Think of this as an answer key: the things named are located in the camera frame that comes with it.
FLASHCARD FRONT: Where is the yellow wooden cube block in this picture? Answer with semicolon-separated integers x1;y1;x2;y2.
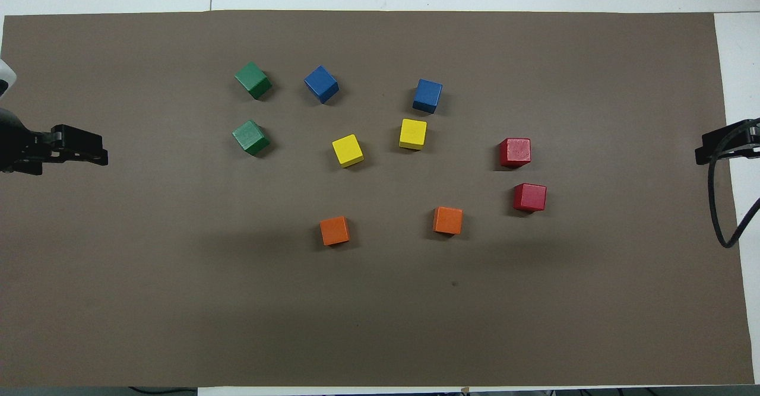
398;118;428;151
331;134;365;168

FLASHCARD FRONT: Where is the green wooden cube block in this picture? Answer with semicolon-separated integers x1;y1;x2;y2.
232;120;271;157
233;61;273;100

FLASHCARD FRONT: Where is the thin black floor cable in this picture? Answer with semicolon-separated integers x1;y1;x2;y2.
128;386;198;396

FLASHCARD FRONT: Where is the blue wooden cube block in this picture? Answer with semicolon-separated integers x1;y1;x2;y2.
412;78;444;115
303;65;340;104

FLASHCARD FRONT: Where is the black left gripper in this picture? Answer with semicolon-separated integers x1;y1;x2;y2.
0;108;109;176

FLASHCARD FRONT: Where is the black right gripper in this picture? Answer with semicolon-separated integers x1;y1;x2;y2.
695;119;760;166

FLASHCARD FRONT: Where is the red wooden cube block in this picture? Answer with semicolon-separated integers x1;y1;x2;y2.
499;137;532;168
513;183;547;213

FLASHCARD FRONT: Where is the orange wooden cube block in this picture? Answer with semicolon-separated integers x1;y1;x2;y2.
432;206;464;236
319;216;351;246

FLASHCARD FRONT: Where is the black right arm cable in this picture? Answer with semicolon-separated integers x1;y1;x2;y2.
707;120;760;249

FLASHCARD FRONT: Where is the brown paper table mat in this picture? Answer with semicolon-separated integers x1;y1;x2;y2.
0;10;755;388

